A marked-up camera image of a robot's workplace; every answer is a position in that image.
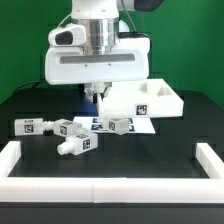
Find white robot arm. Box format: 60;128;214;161
45;0;164;98

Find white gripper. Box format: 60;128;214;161
45;38;150;100

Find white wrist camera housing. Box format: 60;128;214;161
48;23;87;46

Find paper sheet with tags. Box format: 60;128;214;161
73;116;156;134

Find black cables on table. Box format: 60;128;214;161
13;80;48;94

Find white square tabletop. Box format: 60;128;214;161
97;79;184;119

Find white U-shaped obstacle fence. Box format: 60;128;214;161
0;141;224;204

